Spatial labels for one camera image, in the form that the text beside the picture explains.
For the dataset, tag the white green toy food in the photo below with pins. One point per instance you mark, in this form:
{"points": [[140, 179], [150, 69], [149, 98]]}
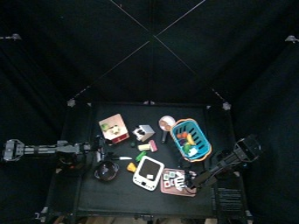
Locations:
{"points": [[114, 130]]}

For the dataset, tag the black toy pot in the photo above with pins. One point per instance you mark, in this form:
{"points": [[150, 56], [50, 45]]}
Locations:
{"points": [[105, 171]]}

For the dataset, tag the white sushi roll piece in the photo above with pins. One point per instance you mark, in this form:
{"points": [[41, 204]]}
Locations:
{"points": [[149, 176]]}

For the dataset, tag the white handheld game toy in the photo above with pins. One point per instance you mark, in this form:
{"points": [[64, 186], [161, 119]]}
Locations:
{"points": [[146, 172]]}

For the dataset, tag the toy knife with white blade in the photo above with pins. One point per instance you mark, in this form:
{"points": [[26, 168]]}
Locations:
{"points": [[122, 158]]}

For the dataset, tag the white text label sticker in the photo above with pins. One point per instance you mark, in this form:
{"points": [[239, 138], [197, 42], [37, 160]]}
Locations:
{"points": [[228, 199]]}

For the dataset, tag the white rice sushi piece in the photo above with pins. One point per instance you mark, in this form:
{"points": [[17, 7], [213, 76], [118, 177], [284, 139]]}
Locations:
{"points": [[178, 181]]}

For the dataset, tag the green toy vegetable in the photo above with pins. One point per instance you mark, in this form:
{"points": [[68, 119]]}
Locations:
{"points": [[186, 148]]}

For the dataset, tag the sushi piece with green centre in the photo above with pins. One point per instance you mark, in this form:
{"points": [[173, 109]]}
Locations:
{"points": [[172, 173], [165, 176]]}

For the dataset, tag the yellow toy banana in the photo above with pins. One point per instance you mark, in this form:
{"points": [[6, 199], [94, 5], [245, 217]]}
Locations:
{"points": [[189, 139]]}

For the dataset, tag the pink toy food slice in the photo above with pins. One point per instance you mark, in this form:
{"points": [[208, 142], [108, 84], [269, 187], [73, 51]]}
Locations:
{"points": [[153, 145]]}

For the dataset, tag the green toy fruit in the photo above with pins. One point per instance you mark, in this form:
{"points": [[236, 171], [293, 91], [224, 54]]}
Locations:
{"points": [[104, 127]]}

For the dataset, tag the pale yellow toy food block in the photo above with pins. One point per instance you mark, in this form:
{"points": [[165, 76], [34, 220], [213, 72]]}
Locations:
{"points": [[144, 147]]}

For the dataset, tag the grey white toy cube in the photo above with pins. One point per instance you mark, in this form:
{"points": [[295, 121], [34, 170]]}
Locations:
{"points": [[144, 132]]}

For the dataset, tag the pink toy box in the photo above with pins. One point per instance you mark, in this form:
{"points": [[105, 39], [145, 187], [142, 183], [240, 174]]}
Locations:
{"points": [[113, 131]]}

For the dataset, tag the small pan with white rim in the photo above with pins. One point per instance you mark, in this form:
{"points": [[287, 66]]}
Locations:
{"points": [[166, 123]]}

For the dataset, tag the orange yellow toy food piece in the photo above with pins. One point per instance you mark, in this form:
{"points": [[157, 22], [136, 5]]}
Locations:
{"points": [[130, 167]]}

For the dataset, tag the white toy food piece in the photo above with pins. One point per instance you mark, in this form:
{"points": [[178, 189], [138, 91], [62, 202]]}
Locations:
{"points": [[192, 151]]}

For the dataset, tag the sushi piece with red centre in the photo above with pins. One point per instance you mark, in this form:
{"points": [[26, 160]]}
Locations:
{"points": [[168, 184]]}

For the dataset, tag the small dark toy piece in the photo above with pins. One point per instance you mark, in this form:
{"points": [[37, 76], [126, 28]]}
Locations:
{"points": [[133, 144]]}

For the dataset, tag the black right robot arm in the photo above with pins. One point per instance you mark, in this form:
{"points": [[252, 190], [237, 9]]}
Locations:
{"points": [[229, 161]]}

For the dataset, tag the purple toy food piece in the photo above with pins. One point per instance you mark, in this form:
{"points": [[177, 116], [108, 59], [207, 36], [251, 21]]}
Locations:
{"points": [[181, 141]]}

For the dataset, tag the green toy food piece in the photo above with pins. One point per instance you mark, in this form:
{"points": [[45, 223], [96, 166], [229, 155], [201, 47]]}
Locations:
{"points": [[140, 156]]}

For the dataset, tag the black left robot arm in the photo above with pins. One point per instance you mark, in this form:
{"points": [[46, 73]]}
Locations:
{"points": [[46, 149]]}

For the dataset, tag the blue basket with orange rim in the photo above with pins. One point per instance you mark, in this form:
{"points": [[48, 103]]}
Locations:
{"points": [[193, 132]]}

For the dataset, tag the orange toy vegetable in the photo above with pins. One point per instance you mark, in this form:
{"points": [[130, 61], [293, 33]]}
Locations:
{"points": [[180, 135]]}

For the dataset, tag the grey frame corner bracket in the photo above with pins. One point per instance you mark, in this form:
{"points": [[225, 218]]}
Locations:
{"points": [[70, 102], [13, 37], [291, 38], [225, 106], [146, 102]]}

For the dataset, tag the pink sushi tray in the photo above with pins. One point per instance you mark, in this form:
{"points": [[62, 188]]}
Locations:
{"points": [[173, 187]]}

